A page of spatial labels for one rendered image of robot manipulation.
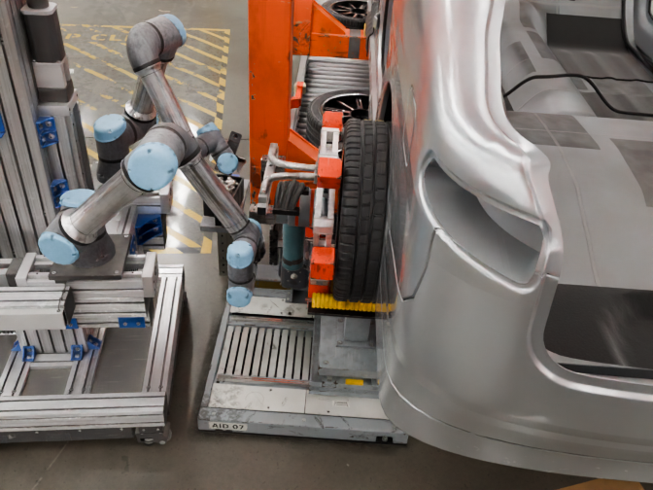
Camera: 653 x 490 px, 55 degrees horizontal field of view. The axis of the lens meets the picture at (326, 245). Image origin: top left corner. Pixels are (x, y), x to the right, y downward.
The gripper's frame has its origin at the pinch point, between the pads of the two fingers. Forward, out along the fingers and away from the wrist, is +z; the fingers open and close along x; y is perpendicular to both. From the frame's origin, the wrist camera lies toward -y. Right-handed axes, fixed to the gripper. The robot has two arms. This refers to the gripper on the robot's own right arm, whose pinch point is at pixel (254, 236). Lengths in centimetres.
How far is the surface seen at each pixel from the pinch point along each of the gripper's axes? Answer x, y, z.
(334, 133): -25.1, 28.9, 24.2
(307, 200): -17.2, 7.6, 13.1
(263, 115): 4, 15, 62
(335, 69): -23, -57, 300
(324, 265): -24.8, 4.4, -18.8
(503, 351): -61, 40, -86
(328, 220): -25.2, 14.7, -8.2
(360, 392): -43, -71, -5
